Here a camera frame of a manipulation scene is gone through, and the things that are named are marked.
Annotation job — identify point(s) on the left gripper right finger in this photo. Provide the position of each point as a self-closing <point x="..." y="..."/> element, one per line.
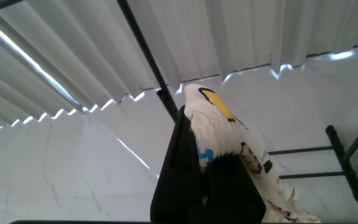
<point x="235" y="193"/>

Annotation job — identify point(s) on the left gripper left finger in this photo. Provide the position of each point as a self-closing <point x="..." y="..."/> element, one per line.
<point x="179" y="186"/>

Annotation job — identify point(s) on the cream printed garment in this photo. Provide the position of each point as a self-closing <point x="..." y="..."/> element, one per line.
<point x="216" y="130"/>

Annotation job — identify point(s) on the black clothes rack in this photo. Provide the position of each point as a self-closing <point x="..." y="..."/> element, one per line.
<point x="148" y="53"/>

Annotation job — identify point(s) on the white curtain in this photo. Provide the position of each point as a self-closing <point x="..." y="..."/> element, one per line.
<point x="89" y="46"/>

